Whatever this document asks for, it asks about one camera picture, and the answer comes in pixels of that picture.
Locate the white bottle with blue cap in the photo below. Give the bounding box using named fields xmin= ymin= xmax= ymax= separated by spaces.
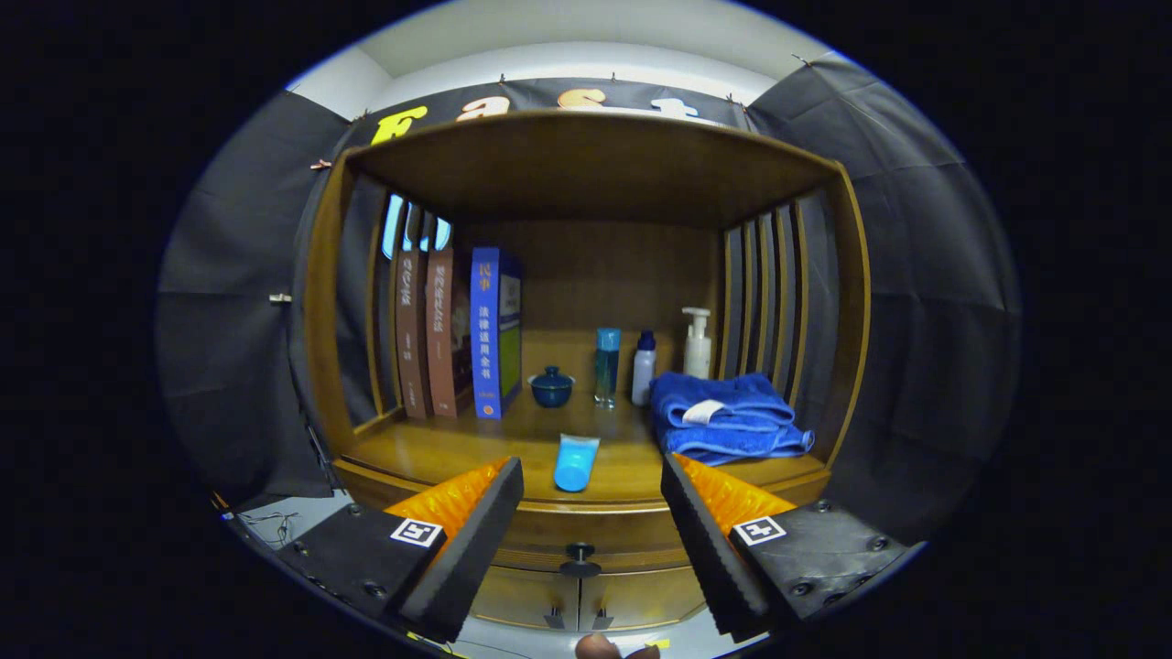
xmin=631 ymin=330 xmax=657 ymax=406

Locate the dark brown book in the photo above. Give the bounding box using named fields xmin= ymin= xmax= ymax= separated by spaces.
xmin=396 ymin=249 xmax=429 ymax=420

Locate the blue glass bottle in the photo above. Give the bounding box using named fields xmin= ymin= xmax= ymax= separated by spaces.
xmin=594 ymin=328 xmax=622 ymax=408

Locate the reddish brown book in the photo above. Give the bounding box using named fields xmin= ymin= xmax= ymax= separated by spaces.
xmin=425 ymin=245 xmax=472 ymax=419

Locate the blue lidded teacup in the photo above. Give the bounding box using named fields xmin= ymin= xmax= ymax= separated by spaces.
xmin=528 ymin=366 xmax=576 ymax=409

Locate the white pump bottle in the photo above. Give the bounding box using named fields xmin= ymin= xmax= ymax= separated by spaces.
xmin=681 ymin=307 xmax=713 ymax=380

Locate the wooden cabinet door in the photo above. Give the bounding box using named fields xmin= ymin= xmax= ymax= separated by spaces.
xmin=579 ymin=567 xmax=706 ymax=632
xmin=472 ymin=566 xmax=580 ymax=632

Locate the folded blue towel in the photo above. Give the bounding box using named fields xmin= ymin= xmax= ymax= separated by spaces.
xmin=649 ymin=371 xmax=816 ymax=466

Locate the blue book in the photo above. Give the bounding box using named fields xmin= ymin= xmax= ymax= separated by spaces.
xmin=470 ymin=245 xmax=524 ymax=420

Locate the wooden countertop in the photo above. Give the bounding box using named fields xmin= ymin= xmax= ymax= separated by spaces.
xmin=334 ymin=389 xmax=832 ymax=504

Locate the thin black cable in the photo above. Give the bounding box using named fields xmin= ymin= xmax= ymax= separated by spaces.
xmin=240 ymin=511 xmax=299 ymax=548

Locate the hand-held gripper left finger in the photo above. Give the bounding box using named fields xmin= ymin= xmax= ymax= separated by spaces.
xmin=275 ymin=456 xmax=525 ymax=644

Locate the wooden cabinet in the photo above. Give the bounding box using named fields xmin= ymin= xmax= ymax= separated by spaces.
xmin=302 ymin=110 xmax=871 ymax=634

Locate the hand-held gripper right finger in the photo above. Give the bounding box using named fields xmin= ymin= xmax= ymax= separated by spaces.
xmin=659 ymin=453 xmax=909 ymax=642

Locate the blue cosmetic tube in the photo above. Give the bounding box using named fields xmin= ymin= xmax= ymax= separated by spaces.
xmin=553 ymin=434 xmax=601 ymax=493

